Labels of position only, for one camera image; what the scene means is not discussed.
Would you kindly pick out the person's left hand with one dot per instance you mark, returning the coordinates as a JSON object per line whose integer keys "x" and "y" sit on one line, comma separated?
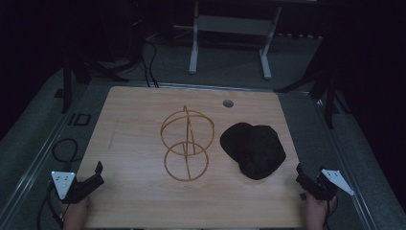
{"x": 76, "y": 212}

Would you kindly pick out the black tripod stand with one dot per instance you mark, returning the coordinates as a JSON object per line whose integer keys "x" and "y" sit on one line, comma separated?
{"x": 328, "y": 96}
{"x": 67, "y": 86}

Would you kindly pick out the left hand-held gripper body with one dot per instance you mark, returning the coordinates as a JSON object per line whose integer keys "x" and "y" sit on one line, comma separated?
{"x": 68, "y": 188}

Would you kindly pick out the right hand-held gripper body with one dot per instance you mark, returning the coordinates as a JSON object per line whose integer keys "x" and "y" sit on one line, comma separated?
{"x": 328, "y": 185}

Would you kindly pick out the black rectangular bracket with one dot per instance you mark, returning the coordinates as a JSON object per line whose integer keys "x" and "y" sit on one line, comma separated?
{"x": 79, "y": 119}

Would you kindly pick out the grey table grommet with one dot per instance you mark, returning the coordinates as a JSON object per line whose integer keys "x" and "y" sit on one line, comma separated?
{"x": 228, "y": 103}

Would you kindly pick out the person's right hand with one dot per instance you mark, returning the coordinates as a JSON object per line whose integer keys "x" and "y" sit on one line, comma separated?
{"x": 317, "y": 212}

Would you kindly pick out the metal floor rail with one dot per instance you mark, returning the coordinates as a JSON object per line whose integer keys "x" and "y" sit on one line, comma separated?
{"x": 38, "y": 159}
{"x": 344, "y": 166}

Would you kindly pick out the white metal desk frame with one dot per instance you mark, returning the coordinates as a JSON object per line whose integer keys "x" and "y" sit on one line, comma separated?
{"x": 231, "y": 27}

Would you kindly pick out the black cap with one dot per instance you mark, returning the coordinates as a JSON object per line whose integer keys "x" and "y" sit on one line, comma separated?
{"x": 255, "y": 150}

